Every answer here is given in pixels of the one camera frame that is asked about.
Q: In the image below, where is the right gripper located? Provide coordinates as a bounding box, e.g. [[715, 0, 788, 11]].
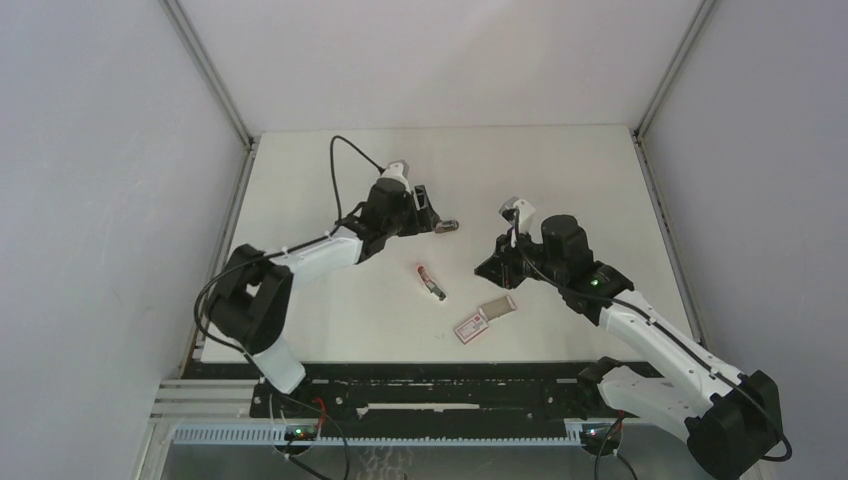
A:
[[476, 227, 566, 290]]

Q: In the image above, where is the staple box tray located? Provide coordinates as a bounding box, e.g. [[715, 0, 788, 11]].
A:
[[478, 295, 517, 321]]

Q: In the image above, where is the red white staple box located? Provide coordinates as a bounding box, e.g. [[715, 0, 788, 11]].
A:
[[453, 312, 489, 345]]

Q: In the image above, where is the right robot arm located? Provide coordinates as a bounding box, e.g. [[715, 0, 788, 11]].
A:
[[474, 204, 793, 479]]

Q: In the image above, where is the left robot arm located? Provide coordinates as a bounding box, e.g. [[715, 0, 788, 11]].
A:
[[196, 178, 440, 417]]

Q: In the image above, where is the right circuit board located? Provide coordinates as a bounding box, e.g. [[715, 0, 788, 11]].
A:
[[580, 425, 622, 450]]

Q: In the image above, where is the circuit board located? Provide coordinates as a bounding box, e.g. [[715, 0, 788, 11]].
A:
[[580, 425, 622, 450], [284, 426, 319, 443]]

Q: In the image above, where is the left circuit board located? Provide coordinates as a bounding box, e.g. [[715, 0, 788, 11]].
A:
[[284, 426, 319, 443]]

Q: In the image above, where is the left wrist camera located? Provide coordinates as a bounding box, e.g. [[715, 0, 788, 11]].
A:
[[380, 160, 412, 194]]

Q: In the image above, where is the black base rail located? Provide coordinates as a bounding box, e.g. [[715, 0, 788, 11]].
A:
[[249, 362, 619, 438]]

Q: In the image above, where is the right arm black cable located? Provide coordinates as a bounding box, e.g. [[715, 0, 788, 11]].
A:
[[510, 210, 794, 464]]

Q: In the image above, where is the white slotted cable duct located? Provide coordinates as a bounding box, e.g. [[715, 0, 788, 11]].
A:
[[171, 424, 583, 447]]

